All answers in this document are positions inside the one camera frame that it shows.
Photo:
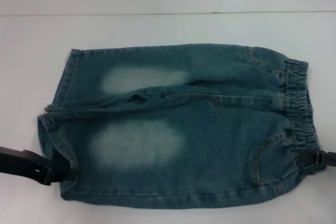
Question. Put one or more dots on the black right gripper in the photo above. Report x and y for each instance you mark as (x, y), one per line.
(328, 159)

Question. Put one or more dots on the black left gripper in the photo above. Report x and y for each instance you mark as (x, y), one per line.
(18, 162)

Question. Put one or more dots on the blue faded denim shorts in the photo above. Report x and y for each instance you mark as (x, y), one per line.
(157, 119)

